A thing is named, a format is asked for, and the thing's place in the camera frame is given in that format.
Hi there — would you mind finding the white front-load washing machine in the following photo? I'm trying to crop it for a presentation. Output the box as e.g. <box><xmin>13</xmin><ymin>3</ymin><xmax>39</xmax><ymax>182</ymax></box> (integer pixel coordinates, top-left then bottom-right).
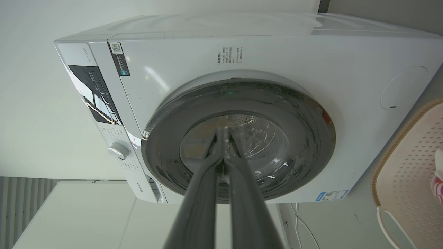
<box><xmin>54</xmin><ymin>13</ymin><xmax>443</xmax><ymax>204</ymax></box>

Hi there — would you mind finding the silver washing machine dial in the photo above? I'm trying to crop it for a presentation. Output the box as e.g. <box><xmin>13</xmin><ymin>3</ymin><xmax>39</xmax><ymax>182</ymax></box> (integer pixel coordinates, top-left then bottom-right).
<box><xmin>108</xmin><ymin>143</ymin><xmax>130</xmax><ymax>160</ymax></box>

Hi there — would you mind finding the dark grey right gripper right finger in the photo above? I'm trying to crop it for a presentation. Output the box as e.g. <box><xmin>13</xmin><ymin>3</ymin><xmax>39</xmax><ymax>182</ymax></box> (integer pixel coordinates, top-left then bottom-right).
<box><xmin>223</xmin><ymin>126</ymin><xmax>285</xmax><ymax>249</ymax></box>

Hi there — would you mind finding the white power cable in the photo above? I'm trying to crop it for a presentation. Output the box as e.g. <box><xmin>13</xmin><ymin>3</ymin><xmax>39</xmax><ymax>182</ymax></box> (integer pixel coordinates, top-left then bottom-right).
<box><xmin>290</xmin><ymin>203</ymin><xmax>320</xmax><ymax>249</ymax></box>

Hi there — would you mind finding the pink white striped cloth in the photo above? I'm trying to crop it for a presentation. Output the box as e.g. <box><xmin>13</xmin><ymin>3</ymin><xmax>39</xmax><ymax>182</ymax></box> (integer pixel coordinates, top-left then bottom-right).
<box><xmin>431</xmin><ymin>149</ymin><xmax>443</xmax><ymax>208</ymax></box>

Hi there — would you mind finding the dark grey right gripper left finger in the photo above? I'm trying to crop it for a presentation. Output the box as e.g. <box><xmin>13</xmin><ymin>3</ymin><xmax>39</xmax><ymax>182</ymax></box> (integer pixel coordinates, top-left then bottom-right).
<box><xmin>163</xmin><ymin>132</ymin><xmax>225</xmax><ymax>249</ymax></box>

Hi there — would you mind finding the round grey washing machine door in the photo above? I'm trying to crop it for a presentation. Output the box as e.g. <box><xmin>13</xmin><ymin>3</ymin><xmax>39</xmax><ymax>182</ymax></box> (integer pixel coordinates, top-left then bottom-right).
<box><xmin>141</xmin><ymin>79</ymin><xmax>336</xmax><ymax>204</ymax></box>

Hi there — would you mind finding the beige perforated laundry basket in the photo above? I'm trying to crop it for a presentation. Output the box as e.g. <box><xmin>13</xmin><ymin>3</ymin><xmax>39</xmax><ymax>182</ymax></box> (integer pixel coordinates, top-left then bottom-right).
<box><xmin>371</xmin><ymin>98</ymin><xmax>443</xmax><ymax>249</ymax></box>

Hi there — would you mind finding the white cabinet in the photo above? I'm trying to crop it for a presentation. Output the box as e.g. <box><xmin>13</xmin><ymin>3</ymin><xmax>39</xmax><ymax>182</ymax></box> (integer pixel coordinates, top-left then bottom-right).
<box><xmin>12</xmin><ymin>181</ymin><xmax>288</xmax><ymax>249</ymax></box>

